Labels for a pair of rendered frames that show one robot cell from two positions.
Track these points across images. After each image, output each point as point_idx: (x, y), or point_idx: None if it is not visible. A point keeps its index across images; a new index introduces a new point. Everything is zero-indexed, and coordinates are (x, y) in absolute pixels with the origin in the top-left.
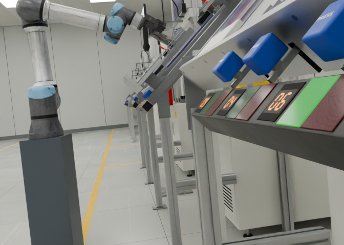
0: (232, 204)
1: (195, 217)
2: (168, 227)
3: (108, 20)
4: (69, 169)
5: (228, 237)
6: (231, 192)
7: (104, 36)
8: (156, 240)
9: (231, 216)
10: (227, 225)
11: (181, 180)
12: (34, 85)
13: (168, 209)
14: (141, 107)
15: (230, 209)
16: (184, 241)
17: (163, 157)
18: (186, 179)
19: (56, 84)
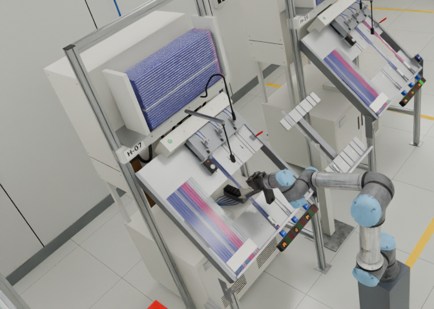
0: (276, 243)
1: (261, 306)
2: (291, 307)
3: (318, 171)
4: None
5: (280, 263)
6: (275, 237)
7: (305, 200)
8: (314, 296)
9: (276, 252)
10: (263, 275)
11: (310, 232)
12: (382, 256)
13: (321, 249)
14: (315, 213)
15: (274, 249)
16: (303, 279)
17: (317, 226)
18: (307, 231)
19: (358, 251)
